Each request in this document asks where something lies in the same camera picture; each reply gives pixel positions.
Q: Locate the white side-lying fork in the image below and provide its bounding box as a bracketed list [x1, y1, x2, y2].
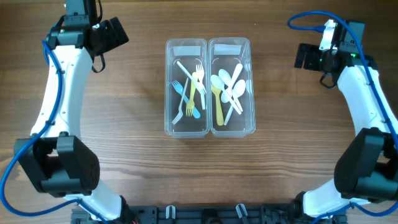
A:
[172, 80, 188, 124]
[172, 80, 201, 119]

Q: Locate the short white spoon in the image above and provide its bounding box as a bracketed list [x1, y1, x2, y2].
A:
[220, 63, 244, 104]

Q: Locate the white plastic fork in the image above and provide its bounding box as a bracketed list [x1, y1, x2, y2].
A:
[196, 64, 206, 110]

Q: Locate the white plastic spoon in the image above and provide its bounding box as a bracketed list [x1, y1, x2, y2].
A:
[211, 75, 241, 114]
[218, 69, 243, 112]

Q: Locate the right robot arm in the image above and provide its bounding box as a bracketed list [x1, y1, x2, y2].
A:
[294, 17, 397, 223]

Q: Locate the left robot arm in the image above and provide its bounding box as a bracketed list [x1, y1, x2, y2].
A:
[12, 0, 133, 223]

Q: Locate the left clear plastic container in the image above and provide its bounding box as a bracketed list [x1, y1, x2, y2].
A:
[164, 39, 210, 138]

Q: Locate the clear plastic container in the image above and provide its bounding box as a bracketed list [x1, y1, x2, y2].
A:
[164, 39, 210, 138]
[208, 37, 256, 138]

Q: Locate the right clear plastic container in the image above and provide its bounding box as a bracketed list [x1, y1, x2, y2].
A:
[208, 37, 256, 138]

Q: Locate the right blue cable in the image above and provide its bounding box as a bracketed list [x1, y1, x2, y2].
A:
[287, 11, 398, 224]

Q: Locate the blue cable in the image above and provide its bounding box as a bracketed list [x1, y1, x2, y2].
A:
[287, 11, 398, 224]
[0, 39, 109, 224]

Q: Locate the left blue cable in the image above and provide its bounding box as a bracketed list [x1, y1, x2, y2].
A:
[0, 39, 109, 224]

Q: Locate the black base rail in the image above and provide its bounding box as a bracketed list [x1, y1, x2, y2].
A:
[70, 203, 348, 224]

